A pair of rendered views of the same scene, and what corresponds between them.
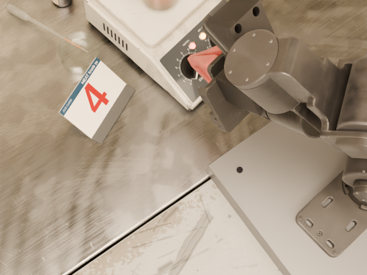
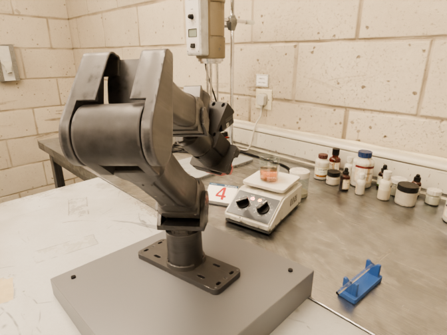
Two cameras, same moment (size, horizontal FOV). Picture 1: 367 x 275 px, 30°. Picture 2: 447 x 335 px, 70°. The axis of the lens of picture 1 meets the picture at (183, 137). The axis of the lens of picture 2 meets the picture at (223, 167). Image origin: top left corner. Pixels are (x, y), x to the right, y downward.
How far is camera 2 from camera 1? 0.92 m
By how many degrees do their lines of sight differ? 72
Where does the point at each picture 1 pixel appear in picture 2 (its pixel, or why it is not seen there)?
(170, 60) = (241, 193)
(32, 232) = not seen: hidden behind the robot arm
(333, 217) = (162, 249)
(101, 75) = (231, 191)
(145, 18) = (255, 178)
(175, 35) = (254, 191)
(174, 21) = (257, 183)
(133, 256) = (149, 214)
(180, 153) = not seen: hidden behind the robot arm
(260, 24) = (219, 110)
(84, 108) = (215, 191)
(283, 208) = not seen: hidden behind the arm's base
